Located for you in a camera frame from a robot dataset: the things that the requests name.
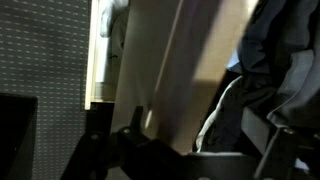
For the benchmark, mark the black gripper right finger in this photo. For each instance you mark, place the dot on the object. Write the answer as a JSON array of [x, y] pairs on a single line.
[[286, 153]]

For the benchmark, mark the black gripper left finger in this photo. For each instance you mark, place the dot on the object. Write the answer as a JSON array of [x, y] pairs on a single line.
[[93, 153]]

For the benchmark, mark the grey garment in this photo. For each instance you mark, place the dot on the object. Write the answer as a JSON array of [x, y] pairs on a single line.
[[300, 96]]

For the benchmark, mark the dark garment with pale lining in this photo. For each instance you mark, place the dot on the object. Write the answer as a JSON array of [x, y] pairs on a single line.
[[220, 126]]

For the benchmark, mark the black computer tower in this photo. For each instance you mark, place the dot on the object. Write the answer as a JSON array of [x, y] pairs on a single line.
[[16, 133]]

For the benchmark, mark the dark navy garment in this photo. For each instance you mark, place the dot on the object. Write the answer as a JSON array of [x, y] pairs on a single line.
[[260, 43]]

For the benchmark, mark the pale crumpled garment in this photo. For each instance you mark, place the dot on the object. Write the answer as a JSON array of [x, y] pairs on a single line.
[[110, 16]]

